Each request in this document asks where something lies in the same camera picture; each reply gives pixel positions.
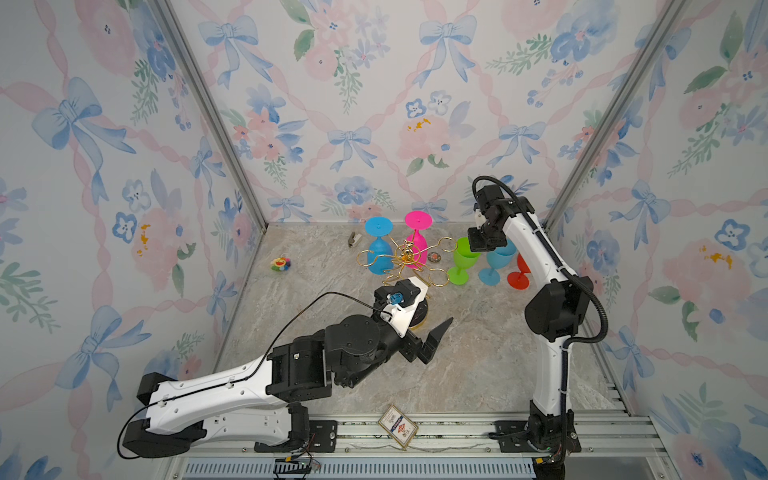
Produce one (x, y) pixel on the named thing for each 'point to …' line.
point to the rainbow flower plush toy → (281, 264)
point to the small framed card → (399, 425)
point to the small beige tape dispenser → (354, 239)
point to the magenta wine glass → (418, 221)
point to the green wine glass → (463, 258)
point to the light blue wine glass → (500, 258)
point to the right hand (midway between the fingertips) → (481, 244)
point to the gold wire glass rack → (408, 255)
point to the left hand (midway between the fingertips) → (431, 303)
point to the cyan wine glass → (379, 250)
